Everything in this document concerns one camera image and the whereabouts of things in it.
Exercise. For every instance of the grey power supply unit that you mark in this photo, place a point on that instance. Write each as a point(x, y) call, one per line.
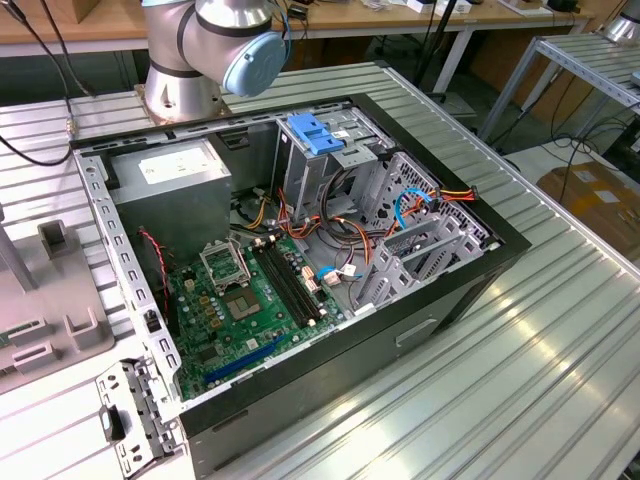
point(170, 210)

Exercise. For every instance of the large brown cardboard box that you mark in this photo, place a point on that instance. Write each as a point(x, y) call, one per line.
point(600, 210)

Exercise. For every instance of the wooden desk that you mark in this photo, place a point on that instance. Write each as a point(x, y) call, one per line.
point(380, 17)

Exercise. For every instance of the black desk device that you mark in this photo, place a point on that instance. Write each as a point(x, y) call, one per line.
point(562, 5)

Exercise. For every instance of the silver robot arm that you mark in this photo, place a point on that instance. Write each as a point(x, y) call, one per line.
point(175, 95)

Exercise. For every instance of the black PC case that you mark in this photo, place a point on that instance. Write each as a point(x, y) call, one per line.
point(350, 370)

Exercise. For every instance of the blue expansion slot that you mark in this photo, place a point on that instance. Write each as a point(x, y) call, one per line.
point(245, 361)

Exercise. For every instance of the green motherboard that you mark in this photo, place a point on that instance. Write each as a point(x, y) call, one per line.
point(235, 345)

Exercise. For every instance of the metal slat shelf table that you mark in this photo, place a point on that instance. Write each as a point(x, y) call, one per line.
point(590, 60)

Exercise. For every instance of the brown base plate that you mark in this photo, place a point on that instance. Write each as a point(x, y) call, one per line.
point(141, 97)

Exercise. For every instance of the small brown cardboard box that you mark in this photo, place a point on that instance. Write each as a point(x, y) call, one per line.
point(86, 9)

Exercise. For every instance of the black RAM slot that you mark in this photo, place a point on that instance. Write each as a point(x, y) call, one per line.
point(296, 280)
point(283, 287)

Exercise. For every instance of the blue plastic bay latch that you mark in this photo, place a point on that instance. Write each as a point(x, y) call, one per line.
point(312, 132)

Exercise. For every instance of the black tripod stand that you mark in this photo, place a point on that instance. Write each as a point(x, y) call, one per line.
point(445, 12)

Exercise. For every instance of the grey parts rack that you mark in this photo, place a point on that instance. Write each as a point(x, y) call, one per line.
point(55, 285)

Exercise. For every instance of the metal optical drive cage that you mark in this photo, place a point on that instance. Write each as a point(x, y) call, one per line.
point(305, 175)

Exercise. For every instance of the green RAM stick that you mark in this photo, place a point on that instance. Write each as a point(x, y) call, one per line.
point(4, 340)

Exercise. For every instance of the metal disk bay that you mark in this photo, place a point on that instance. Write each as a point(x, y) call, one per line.
point(400, 287)

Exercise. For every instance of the small white box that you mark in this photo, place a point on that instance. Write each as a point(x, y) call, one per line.
point(462, 7)
point(420, 6)

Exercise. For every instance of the CPU socket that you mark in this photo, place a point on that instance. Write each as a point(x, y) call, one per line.
point(242, 302)

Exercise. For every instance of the metal expansion card bracket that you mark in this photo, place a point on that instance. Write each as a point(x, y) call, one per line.
point(145, 395)

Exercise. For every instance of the papers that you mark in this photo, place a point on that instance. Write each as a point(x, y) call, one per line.
point(377, 4)

